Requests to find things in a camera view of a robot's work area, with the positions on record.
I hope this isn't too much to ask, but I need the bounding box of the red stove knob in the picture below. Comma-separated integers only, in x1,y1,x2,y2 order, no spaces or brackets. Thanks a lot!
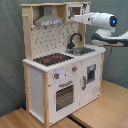
72,66,78,72
54,73,60,79

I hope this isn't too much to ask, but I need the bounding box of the wooden toy kitchen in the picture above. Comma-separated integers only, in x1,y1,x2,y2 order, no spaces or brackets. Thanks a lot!
22,2,105,127

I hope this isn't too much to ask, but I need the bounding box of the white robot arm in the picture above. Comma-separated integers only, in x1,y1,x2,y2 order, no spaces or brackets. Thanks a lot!
74,12,128,47

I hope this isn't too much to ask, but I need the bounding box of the white toy microwave door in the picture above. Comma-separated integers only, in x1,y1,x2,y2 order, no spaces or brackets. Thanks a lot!
67,4,88,21

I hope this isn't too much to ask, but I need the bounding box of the white cupboard door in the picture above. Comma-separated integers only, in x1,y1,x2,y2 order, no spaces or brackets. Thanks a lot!
80,55,102,106

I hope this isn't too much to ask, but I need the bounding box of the grey toy sink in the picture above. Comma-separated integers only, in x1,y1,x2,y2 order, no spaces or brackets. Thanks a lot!
66,47,94,56

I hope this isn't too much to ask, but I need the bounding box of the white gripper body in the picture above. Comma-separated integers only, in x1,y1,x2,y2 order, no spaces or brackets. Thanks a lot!
74,13,93,25

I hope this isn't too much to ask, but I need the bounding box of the left red stove knob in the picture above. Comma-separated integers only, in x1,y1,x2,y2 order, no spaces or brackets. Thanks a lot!
54,73,60,79

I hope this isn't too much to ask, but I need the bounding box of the grey range hood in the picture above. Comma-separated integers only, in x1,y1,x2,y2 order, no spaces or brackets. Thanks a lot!
34,6,64,27

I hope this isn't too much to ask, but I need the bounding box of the white oven door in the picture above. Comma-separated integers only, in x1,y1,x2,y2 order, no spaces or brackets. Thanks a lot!
49,77,80,125

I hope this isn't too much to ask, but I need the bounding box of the black toy faucet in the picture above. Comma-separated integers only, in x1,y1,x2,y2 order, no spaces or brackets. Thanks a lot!
67,33,82,49

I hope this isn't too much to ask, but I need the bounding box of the right red stove knob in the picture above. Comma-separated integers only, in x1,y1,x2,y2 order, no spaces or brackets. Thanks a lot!
72,66,78,72

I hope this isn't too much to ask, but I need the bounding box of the black toy stovetop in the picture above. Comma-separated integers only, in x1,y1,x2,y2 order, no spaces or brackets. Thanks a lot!
34,53,71,66

